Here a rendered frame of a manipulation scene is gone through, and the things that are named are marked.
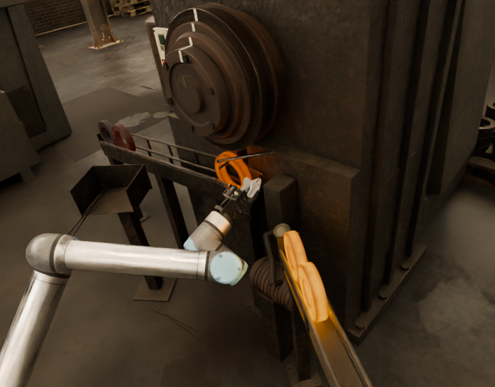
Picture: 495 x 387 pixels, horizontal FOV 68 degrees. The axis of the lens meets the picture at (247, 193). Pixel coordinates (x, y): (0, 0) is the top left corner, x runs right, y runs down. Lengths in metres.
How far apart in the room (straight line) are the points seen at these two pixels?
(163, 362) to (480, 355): 1.34
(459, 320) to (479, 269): 0.35
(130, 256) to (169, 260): 0.11
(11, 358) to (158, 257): 0.58
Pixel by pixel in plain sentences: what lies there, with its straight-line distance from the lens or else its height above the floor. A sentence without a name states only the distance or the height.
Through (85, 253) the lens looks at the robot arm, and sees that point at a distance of 1.19.
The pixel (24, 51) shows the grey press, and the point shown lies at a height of 0.89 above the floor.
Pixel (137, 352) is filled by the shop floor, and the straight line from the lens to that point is 1.93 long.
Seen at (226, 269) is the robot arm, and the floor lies 0.73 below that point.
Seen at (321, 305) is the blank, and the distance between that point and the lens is 0.96.
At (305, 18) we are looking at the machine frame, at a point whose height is 1.30.
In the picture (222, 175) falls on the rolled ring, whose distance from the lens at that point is 1.49.
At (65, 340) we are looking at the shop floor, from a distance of 2.15.
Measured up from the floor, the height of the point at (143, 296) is 0.01.
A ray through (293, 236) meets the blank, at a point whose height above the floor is 0.78.
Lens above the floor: 1.52
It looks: 35 degrees down
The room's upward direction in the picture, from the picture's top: 9 degrees counter-clockwise
